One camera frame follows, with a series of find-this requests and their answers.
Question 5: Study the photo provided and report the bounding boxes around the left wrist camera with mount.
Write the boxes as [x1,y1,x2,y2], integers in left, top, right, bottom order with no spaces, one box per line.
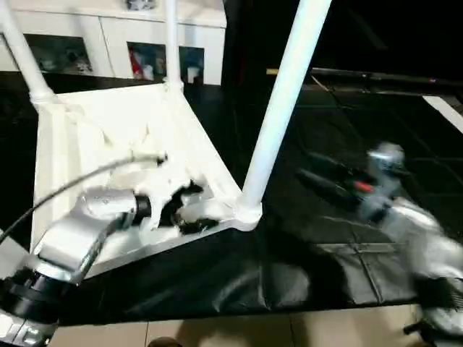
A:
[123,158,174,232]

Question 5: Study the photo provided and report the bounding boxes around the white plastic table top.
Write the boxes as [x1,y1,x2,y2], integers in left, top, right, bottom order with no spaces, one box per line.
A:
[29,81,263,279]

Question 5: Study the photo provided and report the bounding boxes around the white plastic table leg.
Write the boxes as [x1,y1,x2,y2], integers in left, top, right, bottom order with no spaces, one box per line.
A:
[0,0,60,106]
[163,0,184,91]
[237,0,334,212]

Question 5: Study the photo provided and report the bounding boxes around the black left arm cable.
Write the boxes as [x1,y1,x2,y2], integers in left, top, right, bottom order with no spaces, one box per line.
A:
[0,152,169,239]

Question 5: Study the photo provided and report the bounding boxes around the white board strip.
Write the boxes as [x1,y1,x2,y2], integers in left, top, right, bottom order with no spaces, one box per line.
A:
[423,95,463,134]

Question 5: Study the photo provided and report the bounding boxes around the black flat bar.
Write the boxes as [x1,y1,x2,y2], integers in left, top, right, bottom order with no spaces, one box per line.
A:
[311,69,463,89]

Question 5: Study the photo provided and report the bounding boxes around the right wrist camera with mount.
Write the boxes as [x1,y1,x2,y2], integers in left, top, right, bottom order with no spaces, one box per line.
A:
[368,143,407,218]

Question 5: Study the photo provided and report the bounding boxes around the white cabinet with glass doors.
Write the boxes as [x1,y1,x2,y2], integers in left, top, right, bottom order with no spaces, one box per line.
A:
[0,0,226,86]

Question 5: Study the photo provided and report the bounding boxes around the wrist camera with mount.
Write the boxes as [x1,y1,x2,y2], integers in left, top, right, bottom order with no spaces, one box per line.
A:
[368,143,407,218]
[123,158,174,232]

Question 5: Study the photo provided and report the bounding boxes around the black work mat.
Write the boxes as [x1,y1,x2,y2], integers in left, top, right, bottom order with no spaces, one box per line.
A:
[0,69,463,326]

